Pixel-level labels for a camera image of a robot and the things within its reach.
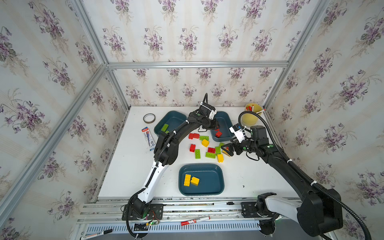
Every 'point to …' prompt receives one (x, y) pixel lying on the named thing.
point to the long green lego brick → (165, 127)
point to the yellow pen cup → (250, 119)
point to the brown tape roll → (149, 118)
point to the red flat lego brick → (211, 150)
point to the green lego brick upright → (197, 153)
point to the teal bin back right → (222, 133)
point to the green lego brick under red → (212, 155)
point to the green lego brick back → (202, 137)
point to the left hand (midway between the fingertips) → (218, 125)
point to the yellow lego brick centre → (205, 143)
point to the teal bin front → (211, 179)
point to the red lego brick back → (192, 135)
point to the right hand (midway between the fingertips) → (226, 144)
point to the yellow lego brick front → (220, 158)
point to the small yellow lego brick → (195, 181)
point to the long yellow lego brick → (187, 180)
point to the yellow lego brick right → (224, 152)
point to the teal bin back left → (173, 118)
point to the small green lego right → (221, 144)
